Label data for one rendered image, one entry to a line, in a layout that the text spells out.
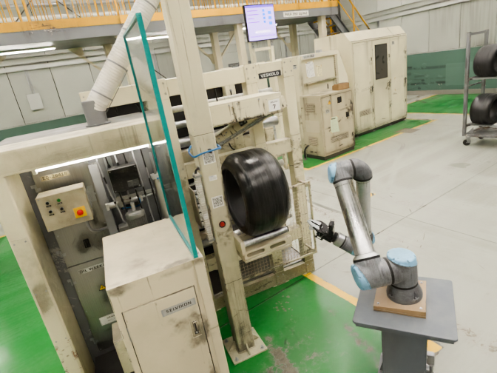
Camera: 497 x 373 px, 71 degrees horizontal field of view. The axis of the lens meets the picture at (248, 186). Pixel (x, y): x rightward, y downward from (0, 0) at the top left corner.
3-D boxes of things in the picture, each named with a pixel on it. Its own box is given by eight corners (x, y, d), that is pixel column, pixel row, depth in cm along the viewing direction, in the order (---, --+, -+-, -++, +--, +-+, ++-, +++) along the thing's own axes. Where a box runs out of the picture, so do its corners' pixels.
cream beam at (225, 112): (205, 130, 231) (200, 108, 227) (194, 126, 254) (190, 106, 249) (284, 112, 252) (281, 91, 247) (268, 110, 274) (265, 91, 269)
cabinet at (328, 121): (325, 160, 676) (320, 95, 635) (305, 157, 723) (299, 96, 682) (356, 149, 721) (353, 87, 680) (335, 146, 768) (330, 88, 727)
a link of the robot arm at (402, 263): (424, 284, 187) (422, 257, 181) (393, 291, 188) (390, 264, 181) (410, 268, 202) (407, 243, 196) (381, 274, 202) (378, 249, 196)
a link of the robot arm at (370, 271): (394, 285, 183) (353, 154, 202) (362, 293, 183) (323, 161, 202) (385, 284, 197) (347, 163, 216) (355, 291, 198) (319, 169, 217)
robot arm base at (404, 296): (424, 285, 201) (423, 271, 197) (421, 307, 186) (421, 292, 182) (388, 280, 210) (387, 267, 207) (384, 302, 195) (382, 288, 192)
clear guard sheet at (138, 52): (194, 258, 147) (134, 12, 116) (168, 216, 196) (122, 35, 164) (198, 257, 148) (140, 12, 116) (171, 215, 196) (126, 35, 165)
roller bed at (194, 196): (200, 228, 263) (192, 191, 253) (195, 221, 276) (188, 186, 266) (225, 220, 269) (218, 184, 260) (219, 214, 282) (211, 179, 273)
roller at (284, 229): (242, 244, 225) (239, 240, 229) (242, 249, 228) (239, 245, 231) (289, 228, 237) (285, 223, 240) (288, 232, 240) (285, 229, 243)
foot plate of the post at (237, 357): (234, 365, 249) (234, 361, 248) (222, 341, 273) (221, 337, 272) (268, 349, 258) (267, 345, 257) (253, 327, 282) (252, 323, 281)
